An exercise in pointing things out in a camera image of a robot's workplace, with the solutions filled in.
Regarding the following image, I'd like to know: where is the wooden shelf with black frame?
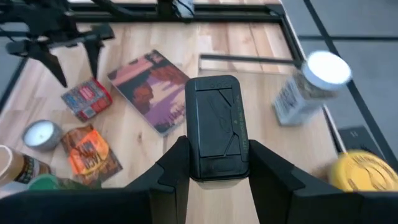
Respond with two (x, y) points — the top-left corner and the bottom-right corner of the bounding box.
(161, 52), (348, 224)

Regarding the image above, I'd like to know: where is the book with purple landscape cover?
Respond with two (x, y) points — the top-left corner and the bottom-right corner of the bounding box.
(107, 49), (191, 138)

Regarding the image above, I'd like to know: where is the blue patterned candle tin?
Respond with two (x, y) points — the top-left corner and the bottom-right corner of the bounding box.
(21, 119), (63, 153)

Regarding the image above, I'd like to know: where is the silver-lid bagel seasoning jar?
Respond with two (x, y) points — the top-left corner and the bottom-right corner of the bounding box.
(272, 50), (353, 128)

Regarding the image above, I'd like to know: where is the green-lid oregano jar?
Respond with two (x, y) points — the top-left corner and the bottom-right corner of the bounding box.
(27, 173), (103, 191)

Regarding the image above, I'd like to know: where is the black metal table frame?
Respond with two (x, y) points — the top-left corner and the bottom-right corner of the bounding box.
(68, 0), (307, 68)

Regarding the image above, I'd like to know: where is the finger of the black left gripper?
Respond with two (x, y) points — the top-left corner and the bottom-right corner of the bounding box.
(29, 49), (68, 89)
(83, 37), (106, 81)

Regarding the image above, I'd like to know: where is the dark green rectangular tin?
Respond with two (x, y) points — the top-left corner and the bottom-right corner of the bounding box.
(184, 74), (251, 190)

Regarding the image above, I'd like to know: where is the red rectangular tin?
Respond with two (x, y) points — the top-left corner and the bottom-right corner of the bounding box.
(60, 77), (114, 123)

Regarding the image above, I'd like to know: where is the orange spice packet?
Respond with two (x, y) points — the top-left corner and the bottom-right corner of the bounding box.
(60, 123), (124, 189)

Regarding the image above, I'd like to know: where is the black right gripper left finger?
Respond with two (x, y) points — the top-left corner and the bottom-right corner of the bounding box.
(123, 135), (191, 224)

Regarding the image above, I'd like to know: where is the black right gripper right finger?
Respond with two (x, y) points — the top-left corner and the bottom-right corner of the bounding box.
(248, 139), (359, 224)

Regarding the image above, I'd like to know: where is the beige-lid round spice jar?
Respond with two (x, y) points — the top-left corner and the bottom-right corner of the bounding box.
(0, 144), (52, 188)

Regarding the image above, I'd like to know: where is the yellow-lid spice jar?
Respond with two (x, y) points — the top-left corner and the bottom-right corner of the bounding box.
(328, 149), (398, 193)

